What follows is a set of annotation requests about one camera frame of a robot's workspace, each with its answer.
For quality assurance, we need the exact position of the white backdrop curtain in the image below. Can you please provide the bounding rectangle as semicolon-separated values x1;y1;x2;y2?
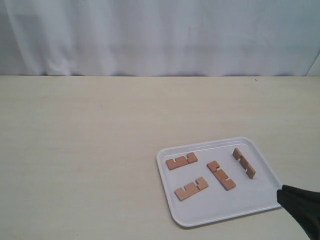
0;0;320;76

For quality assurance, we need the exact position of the white plastic tray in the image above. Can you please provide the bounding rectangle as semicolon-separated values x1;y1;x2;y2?
156;137;282;228

